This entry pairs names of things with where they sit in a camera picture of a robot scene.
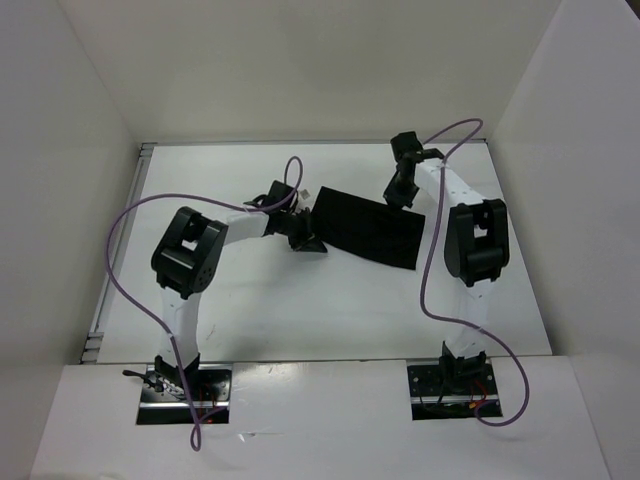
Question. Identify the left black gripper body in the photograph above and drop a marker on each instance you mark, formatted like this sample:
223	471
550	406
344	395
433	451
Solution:
296	226

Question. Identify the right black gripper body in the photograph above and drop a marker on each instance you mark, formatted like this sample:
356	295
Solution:
401	192

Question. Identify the black skirt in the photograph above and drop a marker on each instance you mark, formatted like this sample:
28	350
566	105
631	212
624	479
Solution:
368	229

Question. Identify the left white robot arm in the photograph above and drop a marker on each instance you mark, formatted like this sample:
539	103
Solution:
185	262

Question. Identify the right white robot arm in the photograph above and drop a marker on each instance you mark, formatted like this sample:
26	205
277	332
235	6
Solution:
473	231

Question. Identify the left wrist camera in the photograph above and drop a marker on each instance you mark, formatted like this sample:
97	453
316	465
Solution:
289	199

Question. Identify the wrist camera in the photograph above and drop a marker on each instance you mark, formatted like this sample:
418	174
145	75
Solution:
405	143
289	199

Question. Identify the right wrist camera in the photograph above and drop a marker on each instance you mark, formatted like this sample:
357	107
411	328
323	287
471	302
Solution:
405	143

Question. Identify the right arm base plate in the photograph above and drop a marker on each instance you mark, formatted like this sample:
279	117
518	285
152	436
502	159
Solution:
432	398

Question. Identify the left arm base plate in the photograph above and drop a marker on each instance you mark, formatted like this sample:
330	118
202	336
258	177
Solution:
162	403

